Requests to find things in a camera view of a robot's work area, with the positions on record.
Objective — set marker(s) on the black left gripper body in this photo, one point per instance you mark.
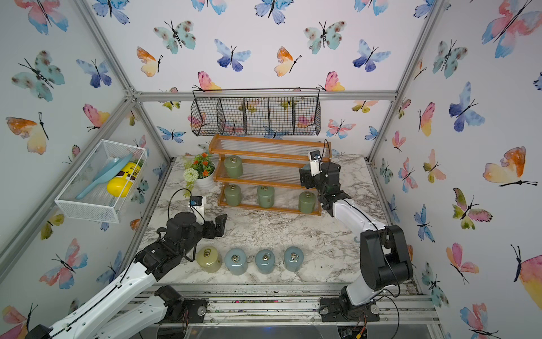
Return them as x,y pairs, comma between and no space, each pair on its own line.
200,232

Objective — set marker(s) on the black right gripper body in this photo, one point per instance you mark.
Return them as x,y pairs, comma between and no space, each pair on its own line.
322,191

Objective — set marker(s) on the green canister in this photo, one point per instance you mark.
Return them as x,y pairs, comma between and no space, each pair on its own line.
232,194
307,202
234,166
266,196

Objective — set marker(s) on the yellow canister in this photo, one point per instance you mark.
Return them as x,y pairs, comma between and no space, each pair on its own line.
209,259

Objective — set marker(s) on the blue canister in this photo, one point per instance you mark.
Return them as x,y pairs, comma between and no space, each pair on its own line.
293,258
236,261
265,261

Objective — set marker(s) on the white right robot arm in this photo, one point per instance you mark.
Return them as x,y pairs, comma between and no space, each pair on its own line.
384,256

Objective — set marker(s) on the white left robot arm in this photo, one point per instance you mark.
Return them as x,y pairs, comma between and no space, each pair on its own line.
100,317

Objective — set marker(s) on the wooden three-tier shelf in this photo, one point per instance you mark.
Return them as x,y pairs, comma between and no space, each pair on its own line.
266,162

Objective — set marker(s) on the white pot with flowers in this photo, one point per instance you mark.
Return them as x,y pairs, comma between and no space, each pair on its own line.
199,172

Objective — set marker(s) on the yellow bottle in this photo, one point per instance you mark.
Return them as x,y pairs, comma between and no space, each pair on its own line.
121,184

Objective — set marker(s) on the teal dustpan scoop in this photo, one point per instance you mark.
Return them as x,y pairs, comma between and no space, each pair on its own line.
108,172

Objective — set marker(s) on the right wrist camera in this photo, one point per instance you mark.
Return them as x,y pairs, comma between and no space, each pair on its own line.
315,161

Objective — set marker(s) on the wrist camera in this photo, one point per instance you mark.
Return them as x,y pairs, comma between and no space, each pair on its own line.
315,161
197,205

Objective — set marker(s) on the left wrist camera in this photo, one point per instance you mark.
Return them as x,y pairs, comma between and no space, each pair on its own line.
197,205

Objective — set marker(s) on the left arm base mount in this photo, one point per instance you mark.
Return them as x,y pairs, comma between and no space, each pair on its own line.
179,309

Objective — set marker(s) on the black wire wall basket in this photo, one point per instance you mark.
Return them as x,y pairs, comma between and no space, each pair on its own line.
266,112

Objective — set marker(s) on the white mesh wall basket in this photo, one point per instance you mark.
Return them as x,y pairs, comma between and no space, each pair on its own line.
99,188

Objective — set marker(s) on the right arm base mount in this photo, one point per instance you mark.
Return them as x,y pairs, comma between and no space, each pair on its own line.
340,309

